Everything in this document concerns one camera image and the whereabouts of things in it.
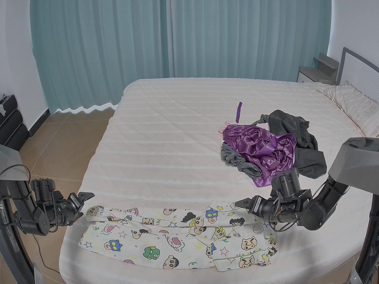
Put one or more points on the dark grey garment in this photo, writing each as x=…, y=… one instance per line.
x=311, y=161

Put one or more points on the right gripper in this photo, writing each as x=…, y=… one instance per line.
x=260, y=207

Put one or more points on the purple satin garment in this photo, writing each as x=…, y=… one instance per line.
x=260, y=146

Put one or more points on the black chest of drawers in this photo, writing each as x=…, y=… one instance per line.
x=11, y=126

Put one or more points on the pink garment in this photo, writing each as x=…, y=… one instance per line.
x=222, y=128

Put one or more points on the pale pink pillow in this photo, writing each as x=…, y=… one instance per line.
x=352, y=102

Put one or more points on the white printed pyjama top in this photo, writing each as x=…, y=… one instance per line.
x=165, y=241

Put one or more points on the pile of clothes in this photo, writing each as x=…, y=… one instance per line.
x=3, y=106

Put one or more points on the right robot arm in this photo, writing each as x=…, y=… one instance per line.
x=355, y=164

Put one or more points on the blue-green curtain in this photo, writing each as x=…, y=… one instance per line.
x=103, y=40
x=251, y=28

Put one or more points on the bed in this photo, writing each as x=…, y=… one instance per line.
x=177, y=129

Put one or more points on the white grey bedside table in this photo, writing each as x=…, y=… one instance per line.
x=316, y=72

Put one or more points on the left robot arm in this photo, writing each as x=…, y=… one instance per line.
x=26, y=214

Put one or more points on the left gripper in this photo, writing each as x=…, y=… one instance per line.
x=75, y=203

